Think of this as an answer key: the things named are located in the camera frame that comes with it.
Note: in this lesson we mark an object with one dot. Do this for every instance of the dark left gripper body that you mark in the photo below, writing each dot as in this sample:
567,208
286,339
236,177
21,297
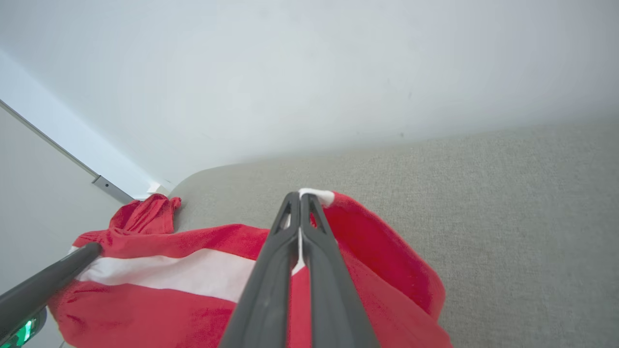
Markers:
24,332

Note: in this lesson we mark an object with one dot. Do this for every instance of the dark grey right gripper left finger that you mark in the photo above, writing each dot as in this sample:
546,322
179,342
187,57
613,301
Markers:
266,299

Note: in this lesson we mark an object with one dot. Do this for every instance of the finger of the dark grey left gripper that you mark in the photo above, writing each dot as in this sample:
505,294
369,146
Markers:
43,285

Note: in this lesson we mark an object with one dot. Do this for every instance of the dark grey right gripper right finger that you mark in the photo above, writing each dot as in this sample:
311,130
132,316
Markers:
333,299

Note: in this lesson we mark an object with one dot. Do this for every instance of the red shorts with white stripe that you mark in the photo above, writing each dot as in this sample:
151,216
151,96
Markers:
169,309

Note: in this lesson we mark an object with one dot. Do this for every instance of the white baseboard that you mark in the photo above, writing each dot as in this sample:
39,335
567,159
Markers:
157,188

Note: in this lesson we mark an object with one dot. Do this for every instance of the grey fabric sofa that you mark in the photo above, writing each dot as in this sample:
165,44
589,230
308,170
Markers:
508,217

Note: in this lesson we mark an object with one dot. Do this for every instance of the grey metal wall trim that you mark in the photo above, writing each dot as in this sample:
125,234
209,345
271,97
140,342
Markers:
112,189

